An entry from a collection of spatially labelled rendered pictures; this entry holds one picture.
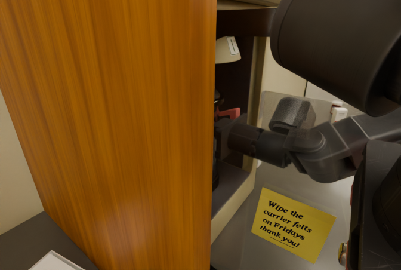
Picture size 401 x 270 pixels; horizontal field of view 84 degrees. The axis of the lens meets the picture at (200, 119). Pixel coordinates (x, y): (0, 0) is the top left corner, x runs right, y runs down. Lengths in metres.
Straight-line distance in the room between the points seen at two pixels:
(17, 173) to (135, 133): 0.51
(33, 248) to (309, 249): 0.54
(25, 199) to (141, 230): 0.48
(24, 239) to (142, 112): 0.53
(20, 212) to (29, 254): 0.14
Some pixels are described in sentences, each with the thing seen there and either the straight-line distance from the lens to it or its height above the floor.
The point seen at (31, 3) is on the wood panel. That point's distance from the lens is 0.33.
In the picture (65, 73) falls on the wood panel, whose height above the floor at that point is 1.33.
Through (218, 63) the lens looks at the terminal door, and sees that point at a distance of 0.24.
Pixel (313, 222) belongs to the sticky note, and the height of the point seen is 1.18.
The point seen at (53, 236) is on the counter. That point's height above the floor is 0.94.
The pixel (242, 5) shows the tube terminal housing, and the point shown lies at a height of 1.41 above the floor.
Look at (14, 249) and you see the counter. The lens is 0.67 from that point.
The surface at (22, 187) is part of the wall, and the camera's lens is 0.72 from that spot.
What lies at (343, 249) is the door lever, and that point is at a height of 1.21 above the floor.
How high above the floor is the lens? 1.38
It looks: 23 degrees down
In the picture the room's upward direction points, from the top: straight up
